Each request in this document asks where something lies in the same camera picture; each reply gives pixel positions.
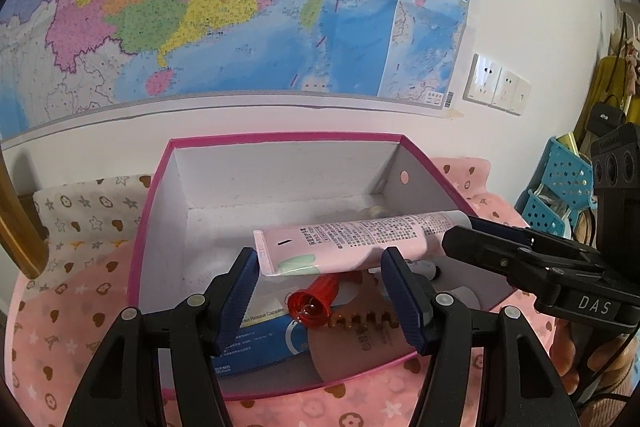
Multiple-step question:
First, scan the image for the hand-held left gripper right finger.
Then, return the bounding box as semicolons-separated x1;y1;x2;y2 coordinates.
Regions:
380;246;583;427

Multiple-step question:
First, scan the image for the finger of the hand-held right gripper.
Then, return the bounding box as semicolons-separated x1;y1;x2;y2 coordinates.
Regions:
441;226;608;299
467;216;606;268

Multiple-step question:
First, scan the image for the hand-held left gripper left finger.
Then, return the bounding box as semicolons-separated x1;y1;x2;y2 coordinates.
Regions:
62;247;261;427

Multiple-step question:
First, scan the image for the blue medicine box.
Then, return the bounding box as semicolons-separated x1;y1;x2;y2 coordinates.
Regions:
212;304;321;378

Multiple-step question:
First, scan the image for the brown wooden comb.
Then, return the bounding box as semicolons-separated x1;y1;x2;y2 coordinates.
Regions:
306;309;418;383

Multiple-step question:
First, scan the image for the red plastic lamp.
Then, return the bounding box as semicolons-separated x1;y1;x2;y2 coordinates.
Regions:
286;274;341;325

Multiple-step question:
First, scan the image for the pink hand cream tube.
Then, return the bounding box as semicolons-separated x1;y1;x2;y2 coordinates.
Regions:
252;209;471;278

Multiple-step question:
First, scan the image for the pink cardboard box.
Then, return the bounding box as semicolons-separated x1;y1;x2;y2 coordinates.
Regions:
126;132;521;403

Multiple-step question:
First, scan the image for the person's right hand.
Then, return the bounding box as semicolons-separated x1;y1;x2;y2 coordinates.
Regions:
550;319;588;388

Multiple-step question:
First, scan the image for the blue plastic basket rack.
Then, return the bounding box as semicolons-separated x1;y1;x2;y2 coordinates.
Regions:
515;136;598;240

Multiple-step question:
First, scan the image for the black handbag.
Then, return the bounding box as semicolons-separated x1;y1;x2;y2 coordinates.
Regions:
587;102;626;135

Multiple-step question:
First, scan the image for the yellow hanging garment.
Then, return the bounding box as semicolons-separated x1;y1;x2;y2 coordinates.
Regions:
575;54;640;148

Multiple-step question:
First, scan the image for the white patterned cloth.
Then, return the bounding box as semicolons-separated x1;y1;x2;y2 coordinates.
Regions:
32;174;153;288

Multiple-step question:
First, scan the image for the pink printed blanket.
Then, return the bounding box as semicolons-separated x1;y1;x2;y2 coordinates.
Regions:
0;157;601;427

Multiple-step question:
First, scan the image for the beige plush toy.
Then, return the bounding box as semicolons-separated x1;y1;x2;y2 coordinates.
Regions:
625;42;640;95

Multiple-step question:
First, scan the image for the white wall switch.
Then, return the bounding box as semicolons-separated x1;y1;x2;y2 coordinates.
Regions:
510;77;532;115

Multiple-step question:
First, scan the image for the white wall socket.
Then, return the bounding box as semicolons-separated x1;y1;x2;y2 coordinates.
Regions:
462;53;502;105
492;69;521;110

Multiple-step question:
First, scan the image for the colourful wall map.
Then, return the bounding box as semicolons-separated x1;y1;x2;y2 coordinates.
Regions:
0;0;478;142

